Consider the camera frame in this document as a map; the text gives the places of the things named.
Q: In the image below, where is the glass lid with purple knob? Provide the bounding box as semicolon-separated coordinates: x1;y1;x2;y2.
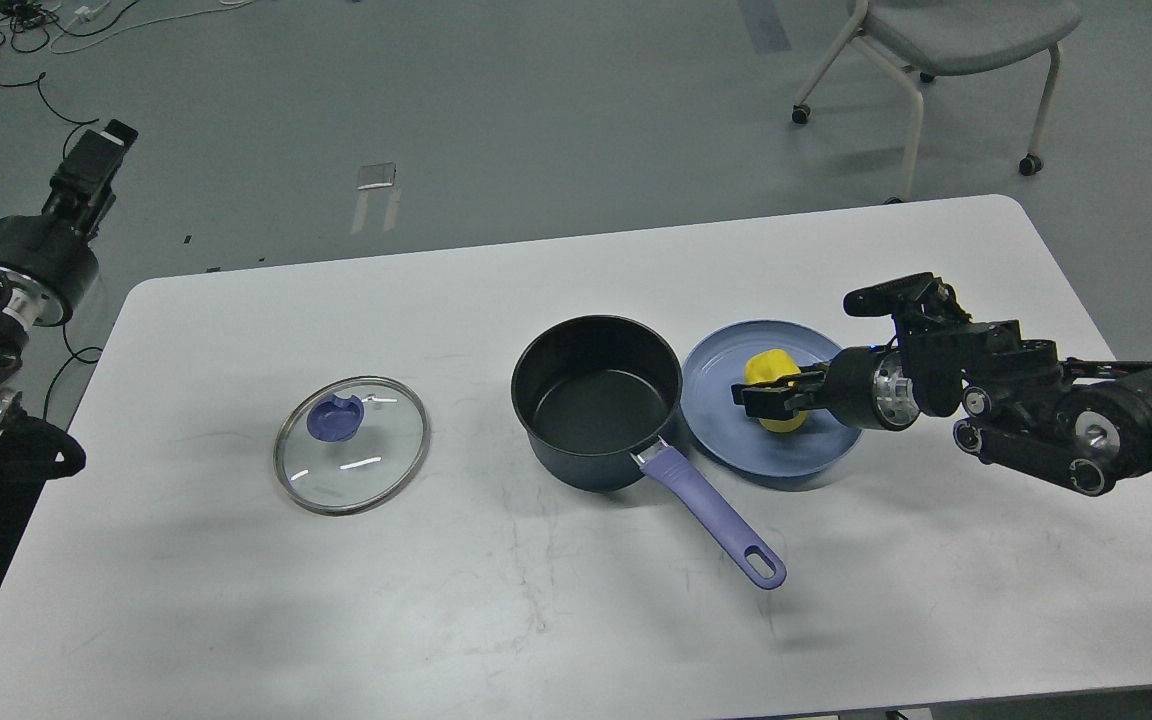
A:
271;376;433;516

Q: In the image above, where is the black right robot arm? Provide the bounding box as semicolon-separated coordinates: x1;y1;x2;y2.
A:
732;272;1152;497

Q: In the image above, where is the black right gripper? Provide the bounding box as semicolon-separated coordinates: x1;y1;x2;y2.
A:
732;272;972;432

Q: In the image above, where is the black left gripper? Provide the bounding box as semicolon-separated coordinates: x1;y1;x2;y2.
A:
0;120;141;327

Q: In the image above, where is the yellow potato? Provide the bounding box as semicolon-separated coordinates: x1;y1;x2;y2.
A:
744;348;809;434

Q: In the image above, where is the dark blue saucepan purple handle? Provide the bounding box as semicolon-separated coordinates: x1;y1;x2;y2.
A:
509;314;787;591

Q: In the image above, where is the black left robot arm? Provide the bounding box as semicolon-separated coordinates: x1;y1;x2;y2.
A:
0;120;141;578

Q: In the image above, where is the blue round plate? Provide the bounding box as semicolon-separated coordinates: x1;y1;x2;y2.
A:
681;319;861;488

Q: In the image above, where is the white cable on floor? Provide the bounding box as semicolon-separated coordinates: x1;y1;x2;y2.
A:
48;0;257;53

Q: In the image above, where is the grey chair white frame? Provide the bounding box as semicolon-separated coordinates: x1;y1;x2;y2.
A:
790;1;1082;204

